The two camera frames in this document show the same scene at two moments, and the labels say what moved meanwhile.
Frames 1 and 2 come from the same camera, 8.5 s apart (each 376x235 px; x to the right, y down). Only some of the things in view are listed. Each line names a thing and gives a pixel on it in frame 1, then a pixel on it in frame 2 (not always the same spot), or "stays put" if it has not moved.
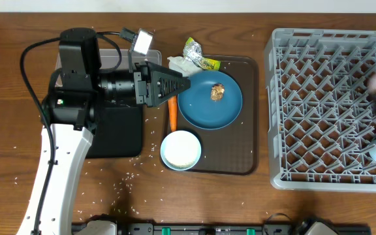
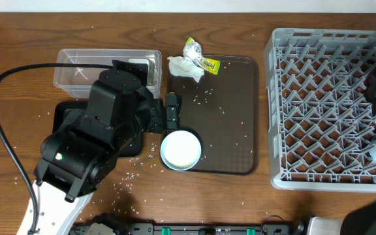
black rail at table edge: x=227 y=229 stays put
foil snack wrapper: x=192 y=51 stays put
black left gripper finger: x=165 y=83 → x=173 y=111
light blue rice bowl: x=181 y=150 stays put
